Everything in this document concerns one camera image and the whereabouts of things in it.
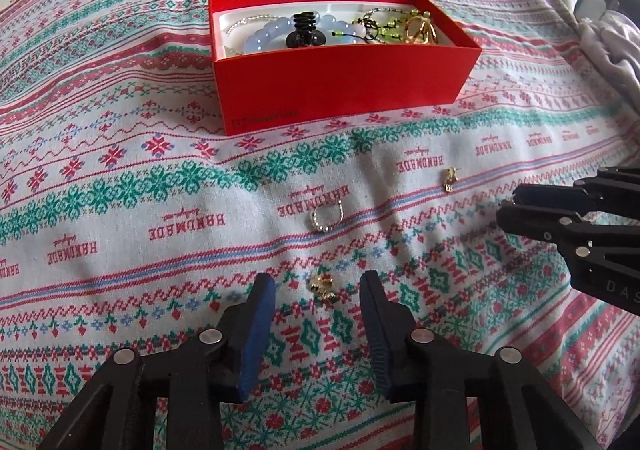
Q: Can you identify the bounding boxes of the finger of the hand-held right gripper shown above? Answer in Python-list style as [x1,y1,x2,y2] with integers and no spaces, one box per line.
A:
[497,203,640,317]
[514,167,640,226]

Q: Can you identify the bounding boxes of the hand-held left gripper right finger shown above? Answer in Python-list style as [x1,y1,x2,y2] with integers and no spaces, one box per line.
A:
[360,271,611,450]

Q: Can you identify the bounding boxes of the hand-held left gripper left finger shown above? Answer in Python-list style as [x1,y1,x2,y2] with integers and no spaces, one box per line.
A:
[37,273,278,450]

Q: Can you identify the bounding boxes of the gold star earring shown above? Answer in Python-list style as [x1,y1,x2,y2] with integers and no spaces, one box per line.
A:
[307,271,339,302]

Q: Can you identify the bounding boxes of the silver beaded ring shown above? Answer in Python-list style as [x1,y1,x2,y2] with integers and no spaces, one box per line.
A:
[310,199,346,233]

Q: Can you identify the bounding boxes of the gold hoop earrings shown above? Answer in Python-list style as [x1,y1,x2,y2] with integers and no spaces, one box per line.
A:
[401,10,440,46]

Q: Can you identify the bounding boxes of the red cardboard box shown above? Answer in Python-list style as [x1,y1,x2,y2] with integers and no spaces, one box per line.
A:
[207,0,483,137]

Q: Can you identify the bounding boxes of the green bead bracelet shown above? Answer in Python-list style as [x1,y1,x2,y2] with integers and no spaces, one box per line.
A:
[351,14,405,44]

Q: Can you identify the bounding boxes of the pale blue bead bracelet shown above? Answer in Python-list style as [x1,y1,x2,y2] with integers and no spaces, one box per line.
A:
[244,14,369,55]

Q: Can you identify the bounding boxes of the black hair claw clip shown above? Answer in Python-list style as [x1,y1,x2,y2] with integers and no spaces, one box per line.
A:
[284,11,324,48]

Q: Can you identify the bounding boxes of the grey crumpled cloth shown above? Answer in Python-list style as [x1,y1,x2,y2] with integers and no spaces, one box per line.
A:
[575,9,640,132]

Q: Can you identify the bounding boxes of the red green patterned cloth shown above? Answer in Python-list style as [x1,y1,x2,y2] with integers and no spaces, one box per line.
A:
[0,0,640,450]

